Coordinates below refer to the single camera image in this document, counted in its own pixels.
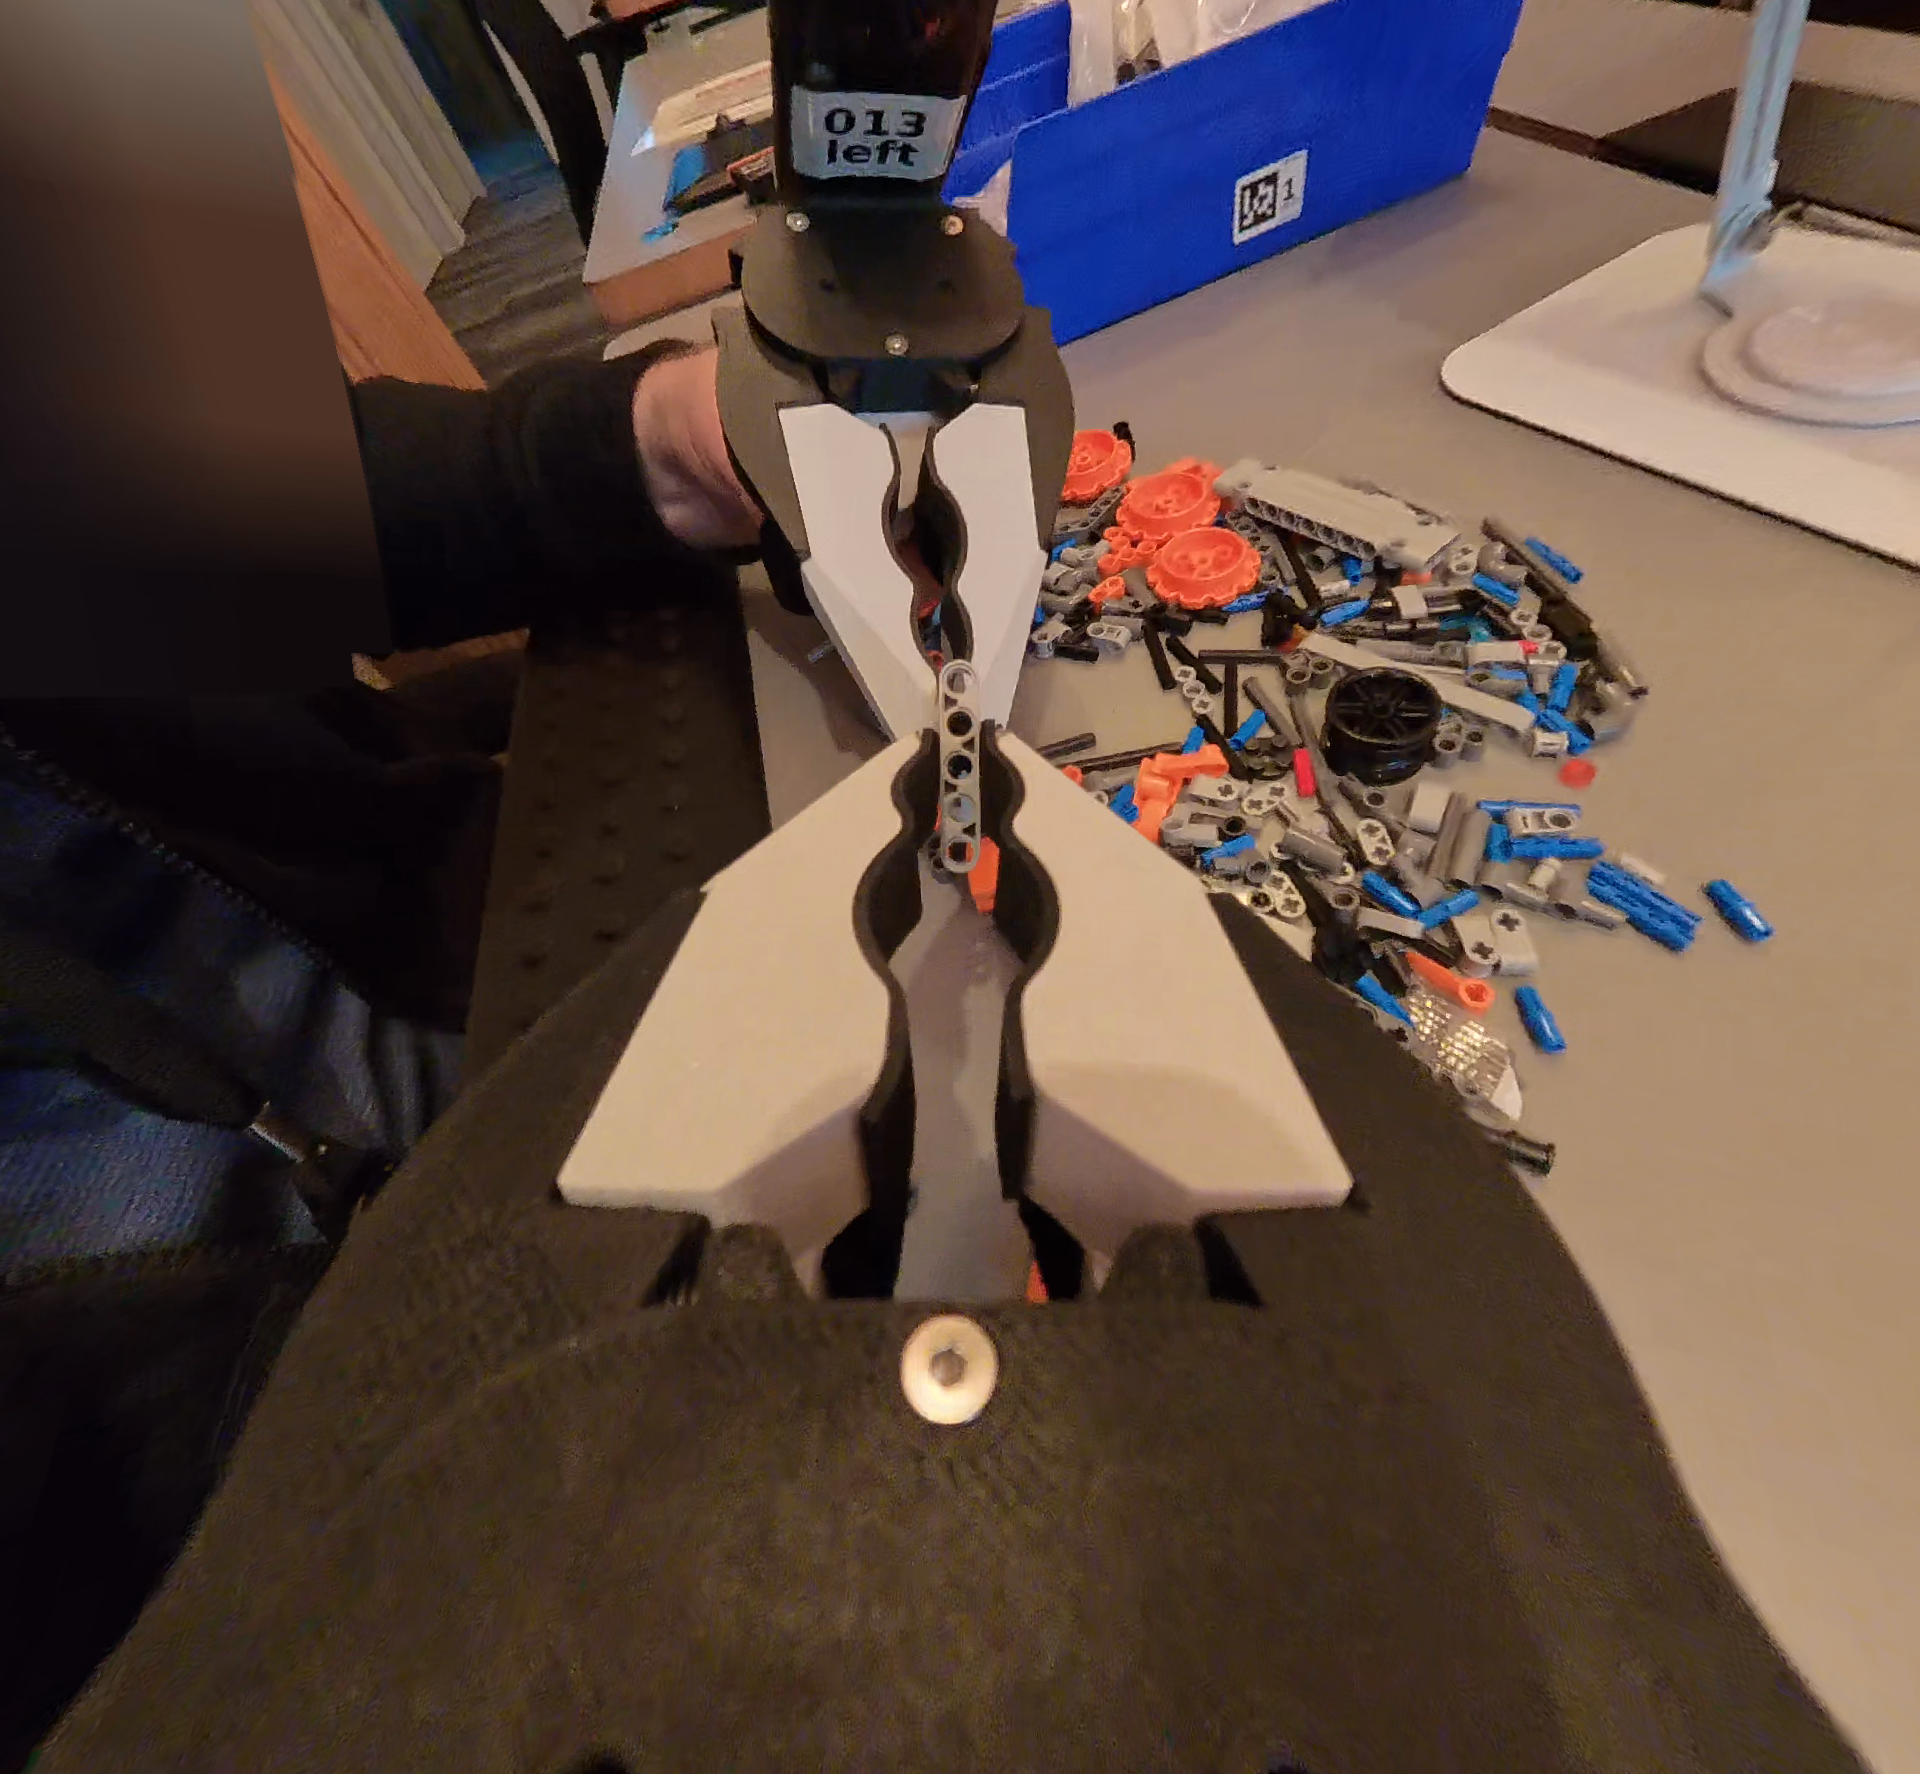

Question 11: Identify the wooden table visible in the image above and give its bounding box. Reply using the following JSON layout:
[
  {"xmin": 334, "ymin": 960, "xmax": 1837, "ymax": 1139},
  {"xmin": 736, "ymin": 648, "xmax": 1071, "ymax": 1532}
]
[{"xmin": 581, "ymin": 0, "xmax": 788, "ymax": 284}]

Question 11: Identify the pile of plastic building pieces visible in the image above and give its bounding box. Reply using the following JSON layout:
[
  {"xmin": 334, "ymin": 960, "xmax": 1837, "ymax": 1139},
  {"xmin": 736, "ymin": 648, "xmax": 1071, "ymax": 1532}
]
[{"xmin": 1021, "ymin": 419, "xmax": 1781, "ymax": 1182}]

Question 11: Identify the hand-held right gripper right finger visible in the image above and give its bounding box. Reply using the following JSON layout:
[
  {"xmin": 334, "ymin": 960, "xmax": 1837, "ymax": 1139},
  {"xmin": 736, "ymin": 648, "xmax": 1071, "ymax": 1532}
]
[{"xmin": 980, "ymin": 740, "xmax": 1352, "ymax": 1297}]

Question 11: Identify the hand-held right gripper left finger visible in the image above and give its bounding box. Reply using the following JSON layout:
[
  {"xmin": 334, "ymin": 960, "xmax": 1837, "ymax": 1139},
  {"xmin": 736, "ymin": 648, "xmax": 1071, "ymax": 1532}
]
[{"xmin": 562, "ymin": 740, "xmax": 950, "ymax": 1297}]

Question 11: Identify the grey beam piece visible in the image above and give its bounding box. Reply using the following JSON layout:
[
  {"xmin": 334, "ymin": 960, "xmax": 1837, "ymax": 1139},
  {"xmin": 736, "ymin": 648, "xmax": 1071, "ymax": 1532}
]
[{"xmin": 918, "ymin": 651, "xmax": 997, "ymax": 893}]

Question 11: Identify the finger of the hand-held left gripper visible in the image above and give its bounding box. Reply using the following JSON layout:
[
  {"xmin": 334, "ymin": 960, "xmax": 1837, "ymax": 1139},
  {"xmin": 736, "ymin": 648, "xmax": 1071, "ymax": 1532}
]
[
  {"xmin": 773, "ymin": 395, "xmax": 960, "ymax": 745},
  {"xmin": 915, "ymin": 395, "xmax": 1049, "ymax": 681}
]

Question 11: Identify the long grey frame piece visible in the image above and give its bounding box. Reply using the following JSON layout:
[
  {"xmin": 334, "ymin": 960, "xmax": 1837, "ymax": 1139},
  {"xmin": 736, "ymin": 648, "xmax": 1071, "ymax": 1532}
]
[{"xmin": 1212, "ymin": 456, "xmax": 1448, "ymax": 557}]

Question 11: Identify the blue storage bin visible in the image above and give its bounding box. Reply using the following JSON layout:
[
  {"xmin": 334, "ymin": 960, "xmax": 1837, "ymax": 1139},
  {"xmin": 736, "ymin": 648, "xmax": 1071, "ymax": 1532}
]
[{"xmin": 942, "ymin": 0, "xmax": 1571, "ymax": 345}]

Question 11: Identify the black spoked wheel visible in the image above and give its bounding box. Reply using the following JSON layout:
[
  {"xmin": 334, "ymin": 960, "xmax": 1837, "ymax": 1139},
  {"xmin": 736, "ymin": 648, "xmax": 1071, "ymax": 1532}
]
[{"xmin": 1320, "ymin": 664, "xmax": 1459, "ymax": 789}]

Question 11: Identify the person's left hand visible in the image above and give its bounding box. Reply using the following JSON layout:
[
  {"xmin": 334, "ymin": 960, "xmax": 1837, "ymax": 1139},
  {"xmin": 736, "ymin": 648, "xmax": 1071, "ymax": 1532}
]
[{"xmin": 625, "ymin": 335, "xmax": 781, "ymax": 566}]

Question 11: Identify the white book stand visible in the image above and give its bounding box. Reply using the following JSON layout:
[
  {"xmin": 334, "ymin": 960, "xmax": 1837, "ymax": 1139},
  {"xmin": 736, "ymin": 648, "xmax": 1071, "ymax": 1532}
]
[{"xmin": 1442, "ymin": 0, "xmax": 1920, "ymax": 572}]

